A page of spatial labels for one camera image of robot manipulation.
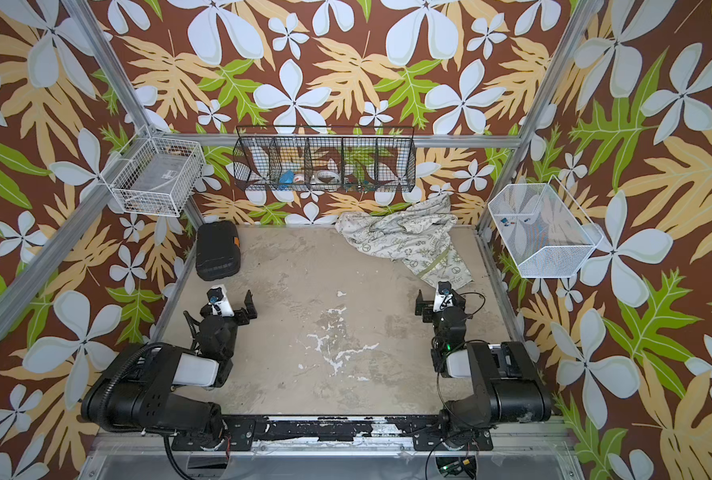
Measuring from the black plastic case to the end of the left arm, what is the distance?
0.24m

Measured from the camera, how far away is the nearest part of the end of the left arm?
0.69 m

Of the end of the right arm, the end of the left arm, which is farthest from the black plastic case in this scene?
the end of the right arm

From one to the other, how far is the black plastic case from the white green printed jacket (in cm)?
40

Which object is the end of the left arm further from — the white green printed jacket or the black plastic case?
the white green printed jacket

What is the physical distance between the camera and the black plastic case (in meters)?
1.03

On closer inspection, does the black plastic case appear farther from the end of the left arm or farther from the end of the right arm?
the end of the right arm

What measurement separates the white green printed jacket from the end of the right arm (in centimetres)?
20

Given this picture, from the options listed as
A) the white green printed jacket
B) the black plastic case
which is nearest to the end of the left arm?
the black plastic case

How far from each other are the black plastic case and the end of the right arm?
67cm

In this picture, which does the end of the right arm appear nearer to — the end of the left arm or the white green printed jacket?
the white green printed jacket

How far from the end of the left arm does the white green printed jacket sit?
476 mm

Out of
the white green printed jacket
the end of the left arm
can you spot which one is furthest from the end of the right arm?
the end of the left arm

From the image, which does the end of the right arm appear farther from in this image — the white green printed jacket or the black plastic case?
the black plastic case

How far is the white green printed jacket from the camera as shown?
105 centimetres
